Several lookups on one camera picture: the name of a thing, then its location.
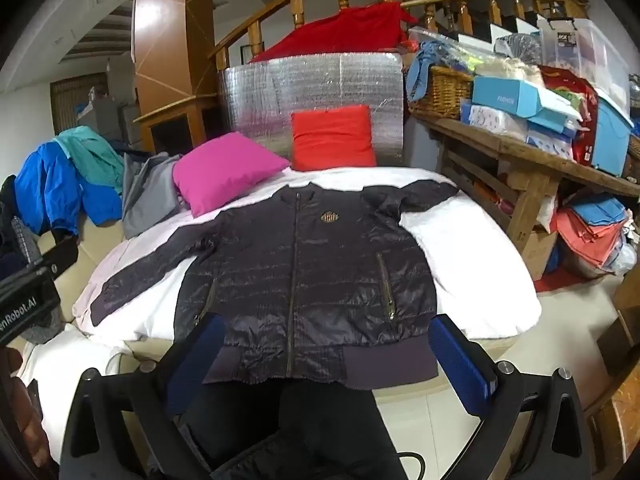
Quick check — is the teal garment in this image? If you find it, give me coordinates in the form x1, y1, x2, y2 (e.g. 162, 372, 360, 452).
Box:
55, 126, 126, 196

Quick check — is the white patterned box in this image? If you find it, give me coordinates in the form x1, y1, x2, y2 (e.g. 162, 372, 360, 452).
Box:
460, 102, 531, 142

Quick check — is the stack of folded cloths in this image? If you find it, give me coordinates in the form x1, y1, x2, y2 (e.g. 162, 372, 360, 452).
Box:
555, 192, 636, 278

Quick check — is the red folded cloth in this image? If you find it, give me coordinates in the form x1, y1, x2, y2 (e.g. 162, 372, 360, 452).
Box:
290, 106, 377, 172

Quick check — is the pink pillow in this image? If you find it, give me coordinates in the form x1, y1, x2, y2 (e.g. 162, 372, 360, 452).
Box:
172, 131, 292, 218

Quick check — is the red snack bag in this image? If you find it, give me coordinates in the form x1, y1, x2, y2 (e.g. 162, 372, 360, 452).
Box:
540, 65, 601, 166

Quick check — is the wooden furniture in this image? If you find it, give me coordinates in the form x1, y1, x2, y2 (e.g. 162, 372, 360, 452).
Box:
131, 0, 216, 153

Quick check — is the grey garment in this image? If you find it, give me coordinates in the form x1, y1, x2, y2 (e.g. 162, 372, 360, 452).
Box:
121, 152, 183, 240

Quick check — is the wicker basket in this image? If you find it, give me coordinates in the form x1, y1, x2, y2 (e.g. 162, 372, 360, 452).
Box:
407, 65, 473, 121

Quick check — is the blue jacket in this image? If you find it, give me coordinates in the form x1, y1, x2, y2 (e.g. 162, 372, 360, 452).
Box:
14, 141, 123, 236

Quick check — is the light blue shoe box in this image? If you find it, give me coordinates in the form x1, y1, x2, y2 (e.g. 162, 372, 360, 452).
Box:
471, 75, 543, 117

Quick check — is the silver foil insulation mat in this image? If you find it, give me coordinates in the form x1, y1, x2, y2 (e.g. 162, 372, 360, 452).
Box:
217, 51, 407, 167

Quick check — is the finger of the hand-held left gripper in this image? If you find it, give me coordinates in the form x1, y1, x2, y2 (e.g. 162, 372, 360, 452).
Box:
37, 238, 81, 282

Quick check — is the white duvet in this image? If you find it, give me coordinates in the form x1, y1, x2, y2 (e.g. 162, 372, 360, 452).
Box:
72, 165, 543, 341

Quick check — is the blue cloth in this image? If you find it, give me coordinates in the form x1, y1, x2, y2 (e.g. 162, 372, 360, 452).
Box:
406, 42, 461, 103

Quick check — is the dark purple puffer jacket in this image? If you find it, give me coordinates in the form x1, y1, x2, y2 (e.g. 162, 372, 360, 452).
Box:
90, 182, 461, 391

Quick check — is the blue plastic storage bin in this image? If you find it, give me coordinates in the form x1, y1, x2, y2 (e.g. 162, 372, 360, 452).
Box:
590, 92, 636, 178

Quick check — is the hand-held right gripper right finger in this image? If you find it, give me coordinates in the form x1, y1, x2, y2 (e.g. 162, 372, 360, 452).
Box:
429, 312, 596, 480

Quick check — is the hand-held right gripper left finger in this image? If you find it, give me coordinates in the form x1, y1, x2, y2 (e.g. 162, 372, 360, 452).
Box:
59, 312, 227, 480

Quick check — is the wooden stair railing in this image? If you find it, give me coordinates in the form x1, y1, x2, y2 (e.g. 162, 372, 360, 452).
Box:
207, 0, 591, 68

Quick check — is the clear plastic storage box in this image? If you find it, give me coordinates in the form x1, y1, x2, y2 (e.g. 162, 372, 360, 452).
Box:
537, 16, 631, 111

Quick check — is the black cable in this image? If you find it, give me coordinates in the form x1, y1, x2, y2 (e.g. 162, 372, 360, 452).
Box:
397, 452, 427, 480

